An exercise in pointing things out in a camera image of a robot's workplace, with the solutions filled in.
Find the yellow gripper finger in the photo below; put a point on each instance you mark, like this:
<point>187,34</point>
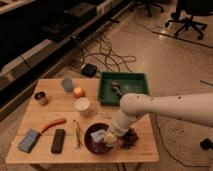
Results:
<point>110,139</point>

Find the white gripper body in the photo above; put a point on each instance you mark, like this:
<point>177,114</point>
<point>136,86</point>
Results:
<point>117,130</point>

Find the purple bowl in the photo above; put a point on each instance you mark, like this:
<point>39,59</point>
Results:
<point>95,148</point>

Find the grey blue towel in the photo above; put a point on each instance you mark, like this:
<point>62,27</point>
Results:
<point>98,136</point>

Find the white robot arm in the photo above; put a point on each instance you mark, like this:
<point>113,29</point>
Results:
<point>194,108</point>

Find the dark grape bunch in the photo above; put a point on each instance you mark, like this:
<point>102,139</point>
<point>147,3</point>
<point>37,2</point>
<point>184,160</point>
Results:
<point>129,139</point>

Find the yellow banana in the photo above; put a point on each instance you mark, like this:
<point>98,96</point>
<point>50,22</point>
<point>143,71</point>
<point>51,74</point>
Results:
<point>77,134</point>

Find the dark metal tray item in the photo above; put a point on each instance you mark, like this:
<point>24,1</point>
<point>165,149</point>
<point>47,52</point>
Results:
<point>116,87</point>

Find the green plastic tray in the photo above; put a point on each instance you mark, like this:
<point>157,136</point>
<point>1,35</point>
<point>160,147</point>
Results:
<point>128,83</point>

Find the white cup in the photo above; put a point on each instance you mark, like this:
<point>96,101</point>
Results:
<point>82,105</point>

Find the black rectangular remote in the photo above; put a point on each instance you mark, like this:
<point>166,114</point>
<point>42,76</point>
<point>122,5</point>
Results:
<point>58,141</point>

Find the orange apple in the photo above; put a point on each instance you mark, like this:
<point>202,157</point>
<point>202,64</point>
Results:
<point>78,92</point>

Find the orange carrot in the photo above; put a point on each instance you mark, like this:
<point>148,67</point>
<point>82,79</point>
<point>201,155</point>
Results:
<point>53,123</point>

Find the wooden table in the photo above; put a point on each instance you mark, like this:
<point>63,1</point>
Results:
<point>61,105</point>

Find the black power box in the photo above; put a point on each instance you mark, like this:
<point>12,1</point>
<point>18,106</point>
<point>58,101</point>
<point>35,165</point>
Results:
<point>89,70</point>

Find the blue grey cup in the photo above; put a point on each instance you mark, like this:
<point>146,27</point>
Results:
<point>67,85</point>

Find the metal tin can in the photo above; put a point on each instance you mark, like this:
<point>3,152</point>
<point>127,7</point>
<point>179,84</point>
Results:
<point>41,98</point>

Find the blue sponge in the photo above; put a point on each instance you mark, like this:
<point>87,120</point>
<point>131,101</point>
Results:
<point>29,141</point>

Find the black shelf device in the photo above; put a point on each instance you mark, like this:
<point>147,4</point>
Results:
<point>82,10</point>

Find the black office chair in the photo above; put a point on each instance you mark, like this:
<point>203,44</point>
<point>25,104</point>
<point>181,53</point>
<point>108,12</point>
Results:
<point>185,12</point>

